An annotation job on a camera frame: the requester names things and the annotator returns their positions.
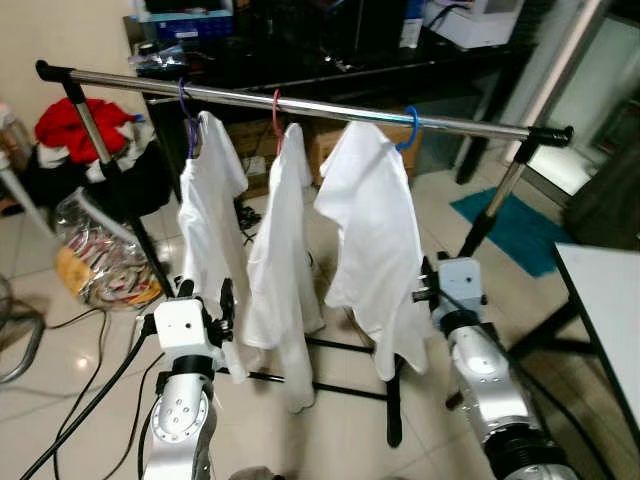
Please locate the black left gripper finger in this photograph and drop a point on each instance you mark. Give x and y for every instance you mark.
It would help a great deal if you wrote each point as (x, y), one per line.
(189, 291)
(228, 300)

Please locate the white t-shirt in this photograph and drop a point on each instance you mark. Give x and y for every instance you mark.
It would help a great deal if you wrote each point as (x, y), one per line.
(375, 230)
(280, 260)
(212, 200)

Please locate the red plastic hanger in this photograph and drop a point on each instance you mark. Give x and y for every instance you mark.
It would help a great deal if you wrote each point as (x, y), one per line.
(275, 108)

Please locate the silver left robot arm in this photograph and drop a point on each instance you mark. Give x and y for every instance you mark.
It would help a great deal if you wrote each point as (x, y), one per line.
(180, 420)

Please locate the dark blue plastic hanger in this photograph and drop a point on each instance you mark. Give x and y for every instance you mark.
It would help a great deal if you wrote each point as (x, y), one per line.
(189, 135)

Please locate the clear plastic bag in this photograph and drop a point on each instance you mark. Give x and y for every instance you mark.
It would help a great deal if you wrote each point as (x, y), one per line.
(100, 260)

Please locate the teal floor mat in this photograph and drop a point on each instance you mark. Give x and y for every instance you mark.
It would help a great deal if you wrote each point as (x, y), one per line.
(520, 230)

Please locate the grey left robot leg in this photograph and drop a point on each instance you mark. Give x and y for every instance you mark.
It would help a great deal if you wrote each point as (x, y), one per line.
(258, 474)

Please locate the black laundry basket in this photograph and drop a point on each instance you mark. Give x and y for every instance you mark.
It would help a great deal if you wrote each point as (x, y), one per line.
(60, 190)

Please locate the brown cardboard box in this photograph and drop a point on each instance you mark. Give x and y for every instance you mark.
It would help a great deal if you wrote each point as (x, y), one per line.
(318, 150)

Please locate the white table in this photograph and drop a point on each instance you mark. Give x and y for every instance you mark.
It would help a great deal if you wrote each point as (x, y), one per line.
(610, 300)

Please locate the red clothes pile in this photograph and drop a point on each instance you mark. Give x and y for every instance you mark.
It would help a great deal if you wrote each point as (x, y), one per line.
(75, 125)

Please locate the silver black clothes rack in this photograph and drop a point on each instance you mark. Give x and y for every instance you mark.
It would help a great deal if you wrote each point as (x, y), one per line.
(320, 105)

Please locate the black desk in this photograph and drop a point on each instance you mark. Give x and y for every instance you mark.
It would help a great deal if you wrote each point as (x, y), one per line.
(400, 70)

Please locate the grey glass sliding door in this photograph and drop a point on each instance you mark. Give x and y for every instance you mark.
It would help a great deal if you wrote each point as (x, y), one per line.
(600, 90)

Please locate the blue white box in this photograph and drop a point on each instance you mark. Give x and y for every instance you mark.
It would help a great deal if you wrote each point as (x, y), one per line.
(190, 25)

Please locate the white desktop device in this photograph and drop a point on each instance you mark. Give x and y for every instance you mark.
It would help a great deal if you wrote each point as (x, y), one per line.
(480, 25)

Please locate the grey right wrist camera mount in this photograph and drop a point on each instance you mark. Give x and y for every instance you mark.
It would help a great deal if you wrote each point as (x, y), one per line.
(462, 285)

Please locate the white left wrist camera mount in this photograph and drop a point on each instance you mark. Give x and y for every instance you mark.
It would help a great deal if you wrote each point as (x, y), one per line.
(180, 325)

